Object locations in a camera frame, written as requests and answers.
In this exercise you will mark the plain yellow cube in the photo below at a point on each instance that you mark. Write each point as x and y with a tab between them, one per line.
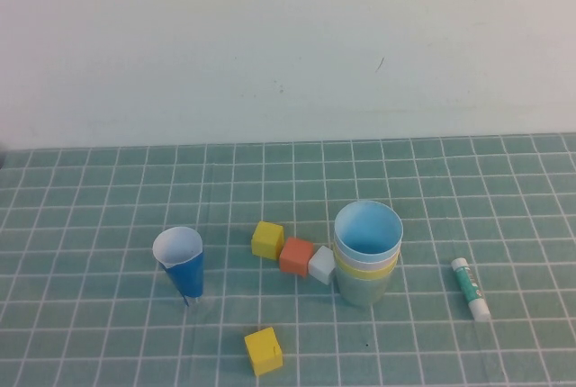
267	240

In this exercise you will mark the white green glue stick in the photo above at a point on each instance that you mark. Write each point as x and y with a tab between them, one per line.
470	288

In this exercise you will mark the pale green plastic cup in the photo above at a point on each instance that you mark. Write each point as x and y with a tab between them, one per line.
364	292

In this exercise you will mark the green checked tablecloth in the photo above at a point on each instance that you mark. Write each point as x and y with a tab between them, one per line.
495	207

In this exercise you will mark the orange cube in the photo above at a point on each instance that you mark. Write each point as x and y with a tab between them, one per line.
294	256

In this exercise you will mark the yellow plastic cup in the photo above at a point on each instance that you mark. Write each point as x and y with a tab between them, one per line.
366	273

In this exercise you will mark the white cube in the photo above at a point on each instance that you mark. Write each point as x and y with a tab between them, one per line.
321	265

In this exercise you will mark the yellow cube with small notch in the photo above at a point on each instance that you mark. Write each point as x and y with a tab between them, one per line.
263	351

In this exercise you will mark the light blue plastic cup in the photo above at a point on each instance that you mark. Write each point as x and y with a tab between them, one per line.
366	229

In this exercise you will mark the blue paper cone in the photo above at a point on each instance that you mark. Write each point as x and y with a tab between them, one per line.
189	274

